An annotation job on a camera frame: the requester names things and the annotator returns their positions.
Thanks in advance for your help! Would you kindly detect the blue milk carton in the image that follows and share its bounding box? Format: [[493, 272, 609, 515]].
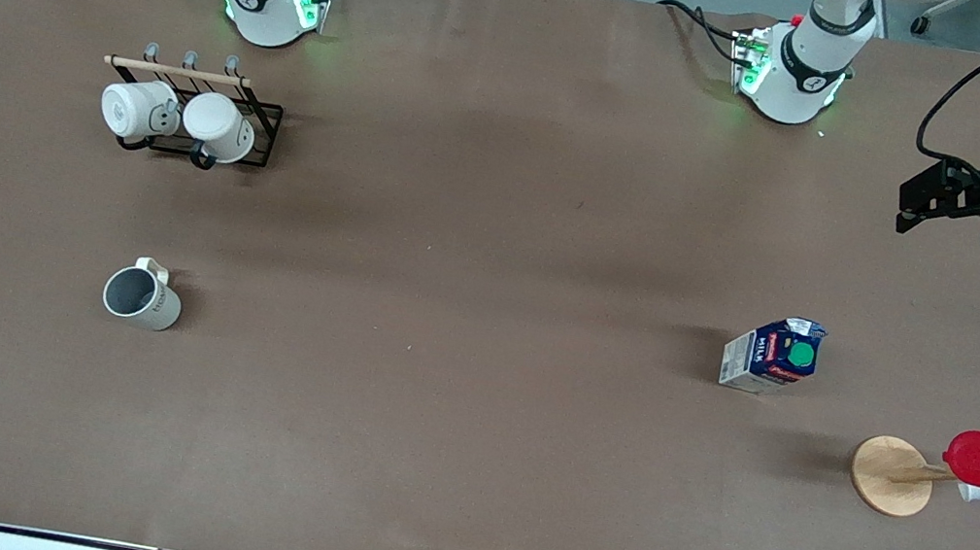
[[717, 306, 829, 404]]

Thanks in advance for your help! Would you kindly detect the black wire mug rack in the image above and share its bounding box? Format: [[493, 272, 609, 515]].
[[90, 36, 292, 181]]

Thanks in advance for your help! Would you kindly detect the black left arm base cable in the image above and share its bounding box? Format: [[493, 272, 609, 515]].
[[651, 0, 749, 65]]

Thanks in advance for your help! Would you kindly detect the cream mug with grey inside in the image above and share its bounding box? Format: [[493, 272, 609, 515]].
[[98, 252, 188, 335]]

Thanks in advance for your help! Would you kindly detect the wooden mug tree stand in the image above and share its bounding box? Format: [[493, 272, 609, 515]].
[[843, 396, 980, 532]]

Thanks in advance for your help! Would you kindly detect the white mug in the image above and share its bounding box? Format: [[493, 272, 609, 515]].
[[96, 74, 186, 149], [176, 88, 262, 170]]

